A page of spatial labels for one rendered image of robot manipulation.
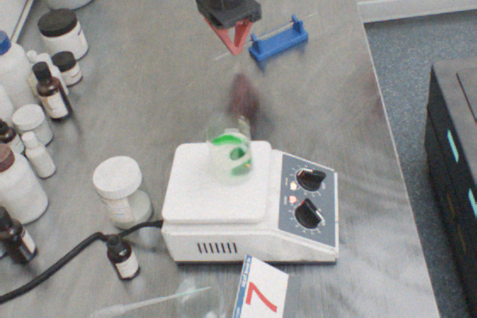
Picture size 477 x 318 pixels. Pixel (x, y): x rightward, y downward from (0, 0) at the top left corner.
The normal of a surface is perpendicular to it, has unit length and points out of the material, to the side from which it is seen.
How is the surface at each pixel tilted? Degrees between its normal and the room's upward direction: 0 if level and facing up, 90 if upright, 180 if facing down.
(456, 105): 0
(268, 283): 40
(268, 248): 90
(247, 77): 0
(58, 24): 0
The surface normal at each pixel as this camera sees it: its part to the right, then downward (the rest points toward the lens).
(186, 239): -0.10, 0.71
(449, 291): -0.15, -0.70
